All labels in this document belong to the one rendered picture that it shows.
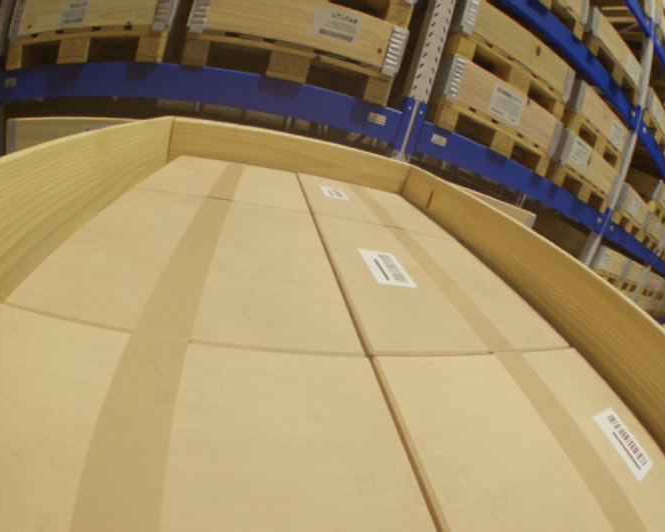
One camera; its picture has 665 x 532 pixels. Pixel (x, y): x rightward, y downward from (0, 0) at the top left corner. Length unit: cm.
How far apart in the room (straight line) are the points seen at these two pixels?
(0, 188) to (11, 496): 28
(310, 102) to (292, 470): 114
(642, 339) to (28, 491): 60
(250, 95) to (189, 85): 23
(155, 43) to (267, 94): 48
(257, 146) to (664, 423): 107
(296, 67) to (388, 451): 115
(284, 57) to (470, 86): 79
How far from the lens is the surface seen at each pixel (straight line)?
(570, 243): 303
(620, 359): 51
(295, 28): 122
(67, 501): 20
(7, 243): 40
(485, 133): 161
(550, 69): 187
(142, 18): 132
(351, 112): 123
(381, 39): 128
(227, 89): 119
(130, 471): 19
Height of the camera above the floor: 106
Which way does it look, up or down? 26 degrees down
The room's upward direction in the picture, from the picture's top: 16 degrees clockwise
